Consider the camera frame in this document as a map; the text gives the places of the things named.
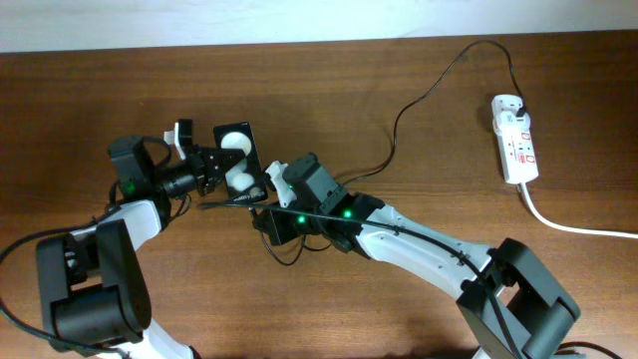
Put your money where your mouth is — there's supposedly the black usb charging cable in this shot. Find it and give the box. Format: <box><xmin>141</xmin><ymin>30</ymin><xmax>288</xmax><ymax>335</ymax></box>
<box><xmin>248</xmin><ymin>39</ymin><xmax>527</xmax><ymax>267</ymax></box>

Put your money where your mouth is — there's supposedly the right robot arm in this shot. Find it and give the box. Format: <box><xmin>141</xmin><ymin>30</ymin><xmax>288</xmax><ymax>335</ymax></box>
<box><xmin>253</xmin><ymin>154</ymin><xmax>580</xmax><ymax>358</ymax></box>

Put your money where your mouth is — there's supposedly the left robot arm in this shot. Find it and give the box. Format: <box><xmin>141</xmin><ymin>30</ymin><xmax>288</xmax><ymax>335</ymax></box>
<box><xmin>36</xmin><ymin>130</ymin><xmax>262</xmax><ymax>358</ymax></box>

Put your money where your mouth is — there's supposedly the white usb charger plug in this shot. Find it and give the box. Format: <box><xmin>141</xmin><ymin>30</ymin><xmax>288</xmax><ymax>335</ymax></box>
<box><xmin>491</xmin><ymin>95</ymin><xmax>530</xmax><ymax>136</ymax></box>

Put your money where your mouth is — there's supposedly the white power strip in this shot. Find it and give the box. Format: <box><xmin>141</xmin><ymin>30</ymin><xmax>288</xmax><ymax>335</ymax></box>
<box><xmin>493</xmin><ymin>121</ymin><xmax>539</xmax><ymax>184</ymax></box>

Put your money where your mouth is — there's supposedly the white power strip cord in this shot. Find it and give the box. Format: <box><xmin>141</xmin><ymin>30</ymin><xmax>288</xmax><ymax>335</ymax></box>
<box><xmin>516</xmin><ymin>181</ymin><xmax>638</xmax><ymax>240</ymax></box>

